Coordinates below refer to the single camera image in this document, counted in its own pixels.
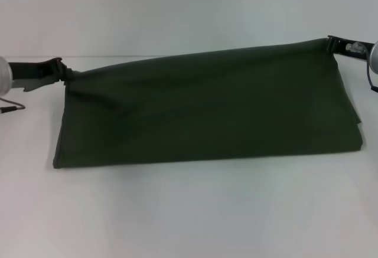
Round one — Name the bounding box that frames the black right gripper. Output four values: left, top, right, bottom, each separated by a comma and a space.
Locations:
327, 35, 376, 61

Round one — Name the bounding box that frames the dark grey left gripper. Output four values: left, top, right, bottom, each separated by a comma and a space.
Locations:
8, 58, 75, 93

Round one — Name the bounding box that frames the dark green t-shirt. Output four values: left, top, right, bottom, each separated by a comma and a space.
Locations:
52, 37, 363, 170

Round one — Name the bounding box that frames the dark red left arm cable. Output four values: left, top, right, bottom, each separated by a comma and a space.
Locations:
0, 96, 27, 114

